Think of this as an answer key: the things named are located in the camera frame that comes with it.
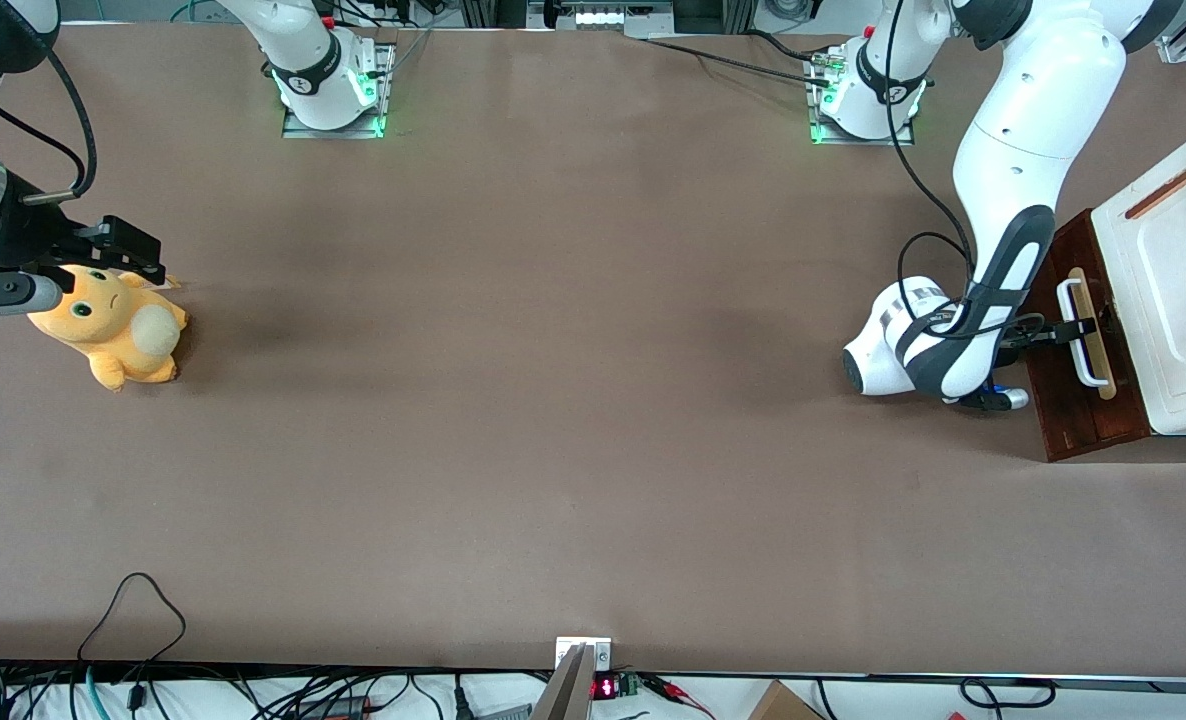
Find red black clip leads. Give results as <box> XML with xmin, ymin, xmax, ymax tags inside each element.
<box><xmin>643</xmin><ymin>675</ymin><xmax>716</xmax><ymax>719</ymax></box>

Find white power strip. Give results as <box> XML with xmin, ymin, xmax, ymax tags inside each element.
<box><xmin>551</xmin><ymin>0</ymin><xmax>674</xmax><ymax>31</ymax></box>

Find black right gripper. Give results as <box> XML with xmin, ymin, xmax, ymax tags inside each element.
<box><xmin>0</xmin><ymin>172</ymin><xmax>167</xmax><ymax>297</ymax></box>

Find orange plush toy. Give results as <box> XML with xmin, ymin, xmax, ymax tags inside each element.
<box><xmin>27</xmin><ymin>264</ymin><xmax>190</xmax><ymax>393</ymax></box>

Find thin black looped cable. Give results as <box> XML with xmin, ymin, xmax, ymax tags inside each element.
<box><xmin>78</xmin><ymin>572</ymin><xmax>187</xmax><ymax>663</ymax></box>

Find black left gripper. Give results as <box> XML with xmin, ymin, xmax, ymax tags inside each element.
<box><xmin>998</xmin><ymin>315</ymin><xmax>1097</xmax><ymax>353</ymax></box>

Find brown cardboard box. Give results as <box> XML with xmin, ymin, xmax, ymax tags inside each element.
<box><xmin>748</xmin><ymin>680</ymin><xmax>826</xmax><ymax>720</ymax></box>

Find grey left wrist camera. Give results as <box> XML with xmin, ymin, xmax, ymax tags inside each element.
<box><xmin>953</xmin><ymin>385</ymin><xmax>1031</xmax><ymax>413</ymax></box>

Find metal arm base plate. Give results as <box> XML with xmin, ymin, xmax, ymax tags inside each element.
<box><xmin>806</xmin><ymin>45</ymin><xmax>917</xmax><ymax>148</ymax></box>
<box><xmin>281</xmin><ymin>40</ymin><xmax>397</xmax><ymax>141</ymax></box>

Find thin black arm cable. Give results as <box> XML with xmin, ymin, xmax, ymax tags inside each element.
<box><xmin>0</xmin><ymin>75</ymin><xmax>89</xmax><ymax>173</ymax></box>

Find black coiled cable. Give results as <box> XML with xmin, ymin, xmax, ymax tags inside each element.
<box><xmin>958</xmin><ymin>677</ymin><xmax>1057</xmax><ymax>711</ymax></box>

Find white drawer handle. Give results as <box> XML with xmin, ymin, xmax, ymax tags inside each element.
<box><xmin>1056</xmin><ymin>278</ymin><xmax>1111</xmax><ymax>389</ymax></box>

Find black power adapter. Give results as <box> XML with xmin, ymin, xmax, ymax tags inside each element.
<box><xmin>298</xmin><ymin>695</ymin><xmax>374</xmax><ymax>720</ymax></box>

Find white and wood handle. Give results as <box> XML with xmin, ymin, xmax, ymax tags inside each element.
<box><xmin>1068</xmin><ymin>268</ymin><xmax>1120</xmax><ymax>401</ymax></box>

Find dark wooden drawer with handle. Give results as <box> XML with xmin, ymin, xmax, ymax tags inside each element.
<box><xmin>1053</xmin><ymin>212</ymin><xmax>1146</xmax><ymax>449</ymax></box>

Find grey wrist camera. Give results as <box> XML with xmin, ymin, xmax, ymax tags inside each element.
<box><xmin>953</xmin><ymin>385</ymin><xmax>1031</xmax><ymax>413</ymax></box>
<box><xmin>0</xmin><ymin>270</ymin><xmax>64</xmax><ymax>323</ymax></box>

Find grey support bar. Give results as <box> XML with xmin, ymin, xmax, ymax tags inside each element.
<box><xmin>531</xmin><ymin>645</ymin><xmax>594</xmax><ymax>720</ymax></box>

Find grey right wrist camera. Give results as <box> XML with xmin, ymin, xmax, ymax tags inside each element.
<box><xmin>0</xmin><ymin>270</ymin><xmax>64</xmax><ymax>323</ymax></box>

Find copper coloured bar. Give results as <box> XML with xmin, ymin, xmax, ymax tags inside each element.
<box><xmin>1125</xmin><ymin>168</ymin><xmax>1186</xmax><ymax>221</ymax></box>

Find white mounting bracket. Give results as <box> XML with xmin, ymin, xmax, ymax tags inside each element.
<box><xmin>555</xmin><ymin>637</ymin><xmax>614</xmax><ymax>673</ymax></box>

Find black table cable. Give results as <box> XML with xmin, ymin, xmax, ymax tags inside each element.
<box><xmin>643</xmin><ymin>36</ymin><xmax>834</xmax><ymax>87</ymax></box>
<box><xmin>748</xmin><ymin>28</ymin><xmax>836</xmax><ymax>63</ymax></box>

